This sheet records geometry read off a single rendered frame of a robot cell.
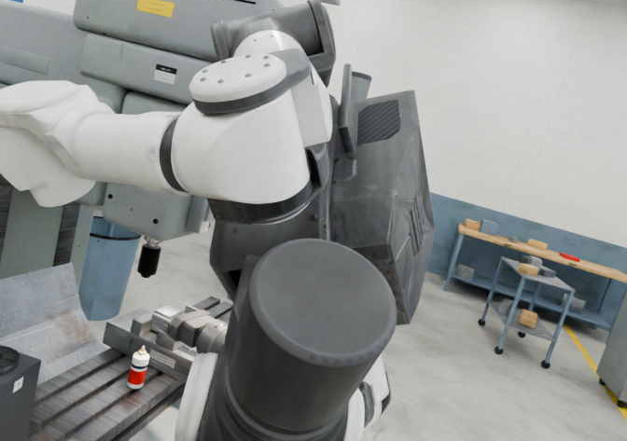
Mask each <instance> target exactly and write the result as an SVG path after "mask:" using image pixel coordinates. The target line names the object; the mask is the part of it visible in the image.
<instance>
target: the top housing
mask: <svg viewBox="0 0 627 441"><path fill-rule="evenodd" d="M284 7H285V6H284V5H283V4H282V3H281V2H280V1H279V0H76V1H75V7H74V13H73V23H74V25H75V26H76V27H77V28H78V29H80V30H84V31H88V32H92V33H96V34H103V35H107V36H111V37H115V38H118V39H122V40H125V41H129V42H133V43H136V44H140V45H144V46H148V47H152V48H159V49H163V50H167V51H171V52H174V53H178V54H183V55H187V56H190V57H194V58H198V59H202V60H206V61H209V62H214V63H216V62H218V61H217V57H216V51H215V47H214V43H213V39H212V35H211V28H210V27H211V25H212V23H213V22H214V21H223V22H224V21H232V20H236V19H240V18H244V17H248V16H252V15H257V14H260V13H264V12H268V11H273V10H276V9H280V8H284Z"/></svg>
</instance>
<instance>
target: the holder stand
mask: <svg viewBox="0 0 627 441"><path fill-rule="evenodd" d="M40 366H41V360H40V359H37V358H34V357H32V356H29V355H26V354H23V353H20V352H17V351H16V350H14V349H12V348H10V347H7V346H2V345H0V441H26V440H27V435H28V430H29V425H30V420H31V415H32V410H33V405H34V400H35V391H36V385H37V381H38V376H39V370H40Z"/></svg>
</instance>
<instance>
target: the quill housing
mask: <svg viewBox="0 0 627 441"><path fill-rule="evenodd" d="M187 107H188V104H184V103H179V102H175V101H171V100H168V99H164V98H161V97H158V96H154V95H150V94H147V93H143V92H140V91H132V92H130V93H128V94H127V95H126V97H125V99H124V103H123V107H122V112H121V114H122V115H140V114H144V113H148V112H155V111H160V112H183V111H184V110H185V109H186V108H187ZM192 198H193V195H190V196H176V195H169V194H162V193H155V192H149V191H146V190H144V189H142V188H139V187H137V186H129V185H122V184H114V183H107V188H106V192H105V197H104V206H103V217H104V220H105V221H107V222H109V223H110V224H113V225H116V226H118V227H123V228H126V229H128V230H130V231H133V232H136V233H138V234H141V235H144V236H146V237H149V238H151V239H154V240H156V241H168V240H171V239H175V238H179V237H183V236H187V235H190V234H194V233H196V232H193V231H190V230H187V229H186V226H187V221H188V214H189V210H190V206H191V202H192Z"/></svg>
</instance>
